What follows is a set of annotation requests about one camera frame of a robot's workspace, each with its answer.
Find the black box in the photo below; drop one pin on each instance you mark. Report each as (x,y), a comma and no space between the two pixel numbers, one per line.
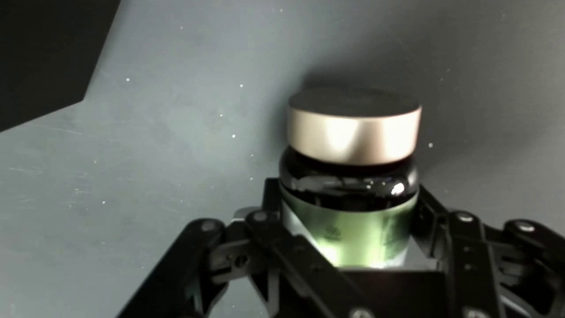
(42,53)

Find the black bottle with gold cap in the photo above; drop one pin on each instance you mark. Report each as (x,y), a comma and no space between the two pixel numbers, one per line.
(351,176)

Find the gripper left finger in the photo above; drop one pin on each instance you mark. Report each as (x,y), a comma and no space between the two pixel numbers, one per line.
(265,247)

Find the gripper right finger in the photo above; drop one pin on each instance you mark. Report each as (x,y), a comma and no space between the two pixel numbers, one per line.
(476,256)

